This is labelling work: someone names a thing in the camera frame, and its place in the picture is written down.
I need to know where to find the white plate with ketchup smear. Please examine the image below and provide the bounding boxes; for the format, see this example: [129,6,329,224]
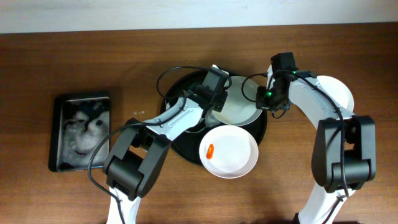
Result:
[213,76,262,126]

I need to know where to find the white plate with orange stain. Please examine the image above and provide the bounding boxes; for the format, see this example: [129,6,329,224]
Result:
[317,75,354,112]

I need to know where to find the white plate with ketchup blob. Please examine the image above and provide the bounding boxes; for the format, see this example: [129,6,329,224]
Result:
[198,125,259,179]

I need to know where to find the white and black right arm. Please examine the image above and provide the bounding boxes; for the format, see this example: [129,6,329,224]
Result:
[256,52,376,224]

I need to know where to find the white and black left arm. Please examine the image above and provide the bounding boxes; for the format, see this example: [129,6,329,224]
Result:
[103,65,232,223]

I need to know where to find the round black serving tray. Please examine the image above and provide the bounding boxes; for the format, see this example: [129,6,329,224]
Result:
[171,73,267,166]

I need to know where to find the black rectangular water tray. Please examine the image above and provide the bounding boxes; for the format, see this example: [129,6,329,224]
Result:
[48,91,111,172]

